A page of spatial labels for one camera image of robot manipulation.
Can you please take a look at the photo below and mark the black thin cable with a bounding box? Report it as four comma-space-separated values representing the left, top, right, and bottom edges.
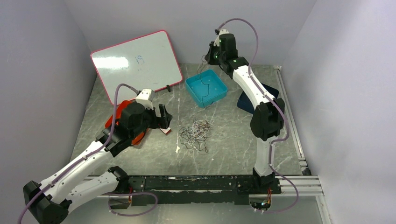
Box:
196, 56, 219, 109

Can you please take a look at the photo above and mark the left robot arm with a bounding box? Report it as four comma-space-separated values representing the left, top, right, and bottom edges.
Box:
18, 100, 173, 224

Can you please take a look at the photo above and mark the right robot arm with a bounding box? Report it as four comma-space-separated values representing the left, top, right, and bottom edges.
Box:
205, 29, 284, 193

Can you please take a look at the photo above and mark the small red white card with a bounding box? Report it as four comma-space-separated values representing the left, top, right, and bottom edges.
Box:
160, 127, 171, 135

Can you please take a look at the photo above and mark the teal square tray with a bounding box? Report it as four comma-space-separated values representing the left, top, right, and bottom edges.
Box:
185, 70, 228, 108

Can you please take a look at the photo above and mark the orange square tray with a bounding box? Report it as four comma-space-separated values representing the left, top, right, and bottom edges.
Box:
114, 100, 148, 146

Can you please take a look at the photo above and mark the dark blue square tray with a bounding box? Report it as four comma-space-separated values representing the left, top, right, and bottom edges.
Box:
236, 83, 279, 114

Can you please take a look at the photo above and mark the pink framed whiteboard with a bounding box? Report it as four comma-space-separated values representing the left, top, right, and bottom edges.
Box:
91, 30, 183, 104

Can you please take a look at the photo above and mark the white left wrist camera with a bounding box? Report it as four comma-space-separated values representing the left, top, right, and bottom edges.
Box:
135, 89, 155, 110

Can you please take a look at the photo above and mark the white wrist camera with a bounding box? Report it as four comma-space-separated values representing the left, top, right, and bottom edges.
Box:
213, 28, 229, 47
135, 89, 155, 110

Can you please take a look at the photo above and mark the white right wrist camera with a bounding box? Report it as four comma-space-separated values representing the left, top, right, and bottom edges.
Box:
213, 28, 229, 47

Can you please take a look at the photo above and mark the tangled cable pile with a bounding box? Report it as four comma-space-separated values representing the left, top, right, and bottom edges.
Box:
177, 117, 216, 154

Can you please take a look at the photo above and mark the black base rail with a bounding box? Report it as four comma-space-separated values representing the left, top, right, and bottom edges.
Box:
108, 166, 282, 208

